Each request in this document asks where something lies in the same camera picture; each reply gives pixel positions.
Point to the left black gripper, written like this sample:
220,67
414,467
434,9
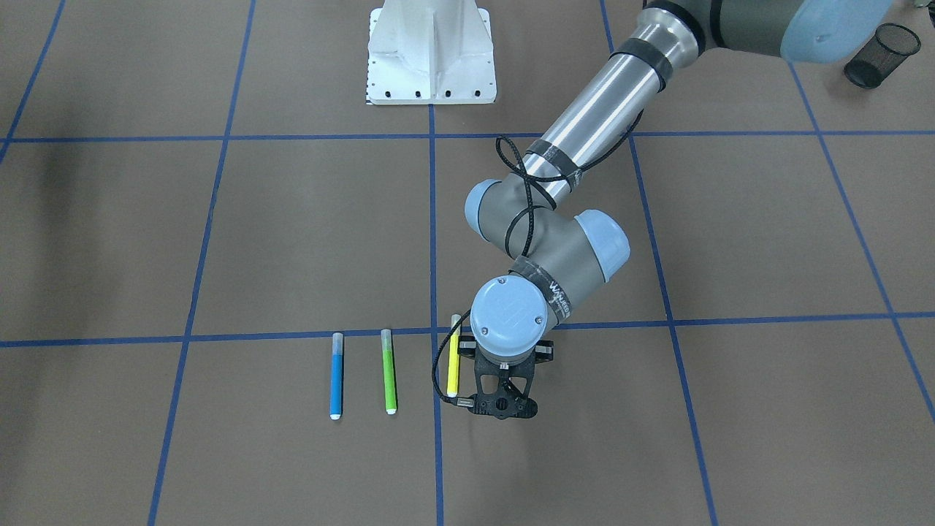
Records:
545,353

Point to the blue highlighter pen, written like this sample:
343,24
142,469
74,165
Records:
336,377

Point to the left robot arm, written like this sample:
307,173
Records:
558,262

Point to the yellow highlighter pen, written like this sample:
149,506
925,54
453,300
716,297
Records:
453,366

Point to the green highlighter pen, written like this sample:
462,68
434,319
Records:
387,361

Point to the brown paper table mat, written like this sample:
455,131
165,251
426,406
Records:
195,197

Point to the black mesh pen cup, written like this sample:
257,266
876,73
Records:
889,47

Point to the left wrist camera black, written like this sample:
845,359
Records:
501,406

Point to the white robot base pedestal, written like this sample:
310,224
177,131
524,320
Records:
430,52

